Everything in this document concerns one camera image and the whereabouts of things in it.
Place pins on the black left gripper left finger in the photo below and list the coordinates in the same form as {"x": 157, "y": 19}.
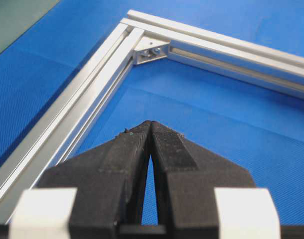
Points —
{"x": 110, "y": 181}

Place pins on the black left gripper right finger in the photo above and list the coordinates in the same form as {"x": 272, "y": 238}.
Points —
{"x": 185, "y": 175}

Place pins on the blue table mat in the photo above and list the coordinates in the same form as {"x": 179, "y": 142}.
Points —
{"x": 256, "y": 128}

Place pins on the green backdrop curtain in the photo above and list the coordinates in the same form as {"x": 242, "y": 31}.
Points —
{"x": 17, "y": 16}

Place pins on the silver aluminium extrusion frame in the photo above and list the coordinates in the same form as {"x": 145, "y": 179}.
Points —
{"x": 138, "y": 38}

